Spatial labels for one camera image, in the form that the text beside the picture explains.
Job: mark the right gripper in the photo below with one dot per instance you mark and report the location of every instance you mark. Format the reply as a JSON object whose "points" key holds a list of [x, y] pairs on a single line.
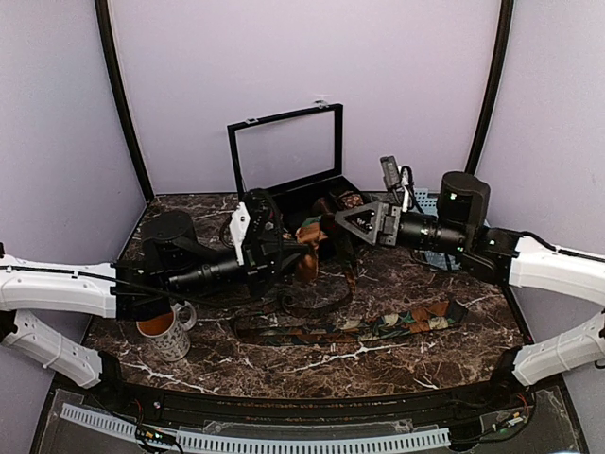
{"points": [[388, 236]]}

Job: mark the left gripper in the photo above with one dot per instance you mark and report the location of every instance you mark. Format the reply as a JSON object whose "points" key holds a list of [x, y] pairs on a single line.
{"points": [[266, 255]]}

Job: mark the blue plastic basket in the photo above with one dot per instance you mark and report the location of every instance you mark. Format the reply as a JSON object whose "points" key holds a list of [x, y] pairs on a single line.
{"points": [[428, 202]]}

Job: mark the camouflage patterned necktie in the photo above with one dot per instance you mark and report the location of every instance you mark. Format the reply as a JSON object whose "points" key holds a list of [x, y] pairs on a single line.
{"points": [[287, 321]]}

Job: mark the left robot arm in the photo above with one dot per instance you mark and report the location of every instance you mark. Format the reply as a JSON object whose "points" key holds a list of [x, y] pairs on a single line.
{"points": [[175, 271]]}

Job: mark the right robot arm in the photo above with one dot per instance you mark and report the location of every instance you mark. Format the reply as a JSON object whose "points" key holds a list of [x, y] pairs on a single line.
{"points": [[500, 257]]}

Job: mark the tan patterned rolled tie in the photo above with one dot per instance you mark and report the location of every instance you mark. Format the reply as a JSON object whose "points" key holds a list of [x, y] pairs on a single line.
{"points": [[349, 200]]}

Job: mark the brown rolled tie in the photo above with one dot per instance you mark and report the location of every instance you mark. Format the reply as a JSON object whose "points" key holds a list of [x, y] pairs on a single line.
{"points": [[323, 206]]}

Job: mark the black tie storage box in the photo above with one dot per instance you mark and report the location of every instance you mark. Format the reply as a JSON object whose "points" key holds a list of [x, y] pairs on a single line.
{"points": [[297, 155]]}

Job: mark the patterned mug with orange liquid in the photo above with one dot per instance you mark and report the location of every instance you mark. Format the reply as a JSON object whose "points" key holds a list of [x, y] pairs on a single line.
{"points": [[168, 334]]}

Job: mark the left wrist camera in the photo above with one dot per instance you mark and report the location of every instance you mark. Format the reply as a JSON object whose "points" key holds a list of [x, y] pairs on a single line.
{"points": [[240, 221]]}

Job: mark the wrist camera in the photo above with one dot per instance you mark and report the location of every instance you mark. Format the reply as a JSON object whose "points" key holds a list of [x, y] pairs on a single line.
{"points": [[240, 221], [398, 181]]}

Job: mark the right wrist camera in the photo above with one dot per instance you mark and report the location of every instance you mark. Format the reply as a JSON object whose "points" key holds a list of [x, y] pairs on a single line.
{"points": [[398, 181]]}

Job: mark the black front rail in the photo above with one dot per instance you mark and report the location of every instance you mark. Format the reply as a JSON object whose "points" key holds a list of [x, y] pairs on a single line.
{"points": [[457, 406]]}

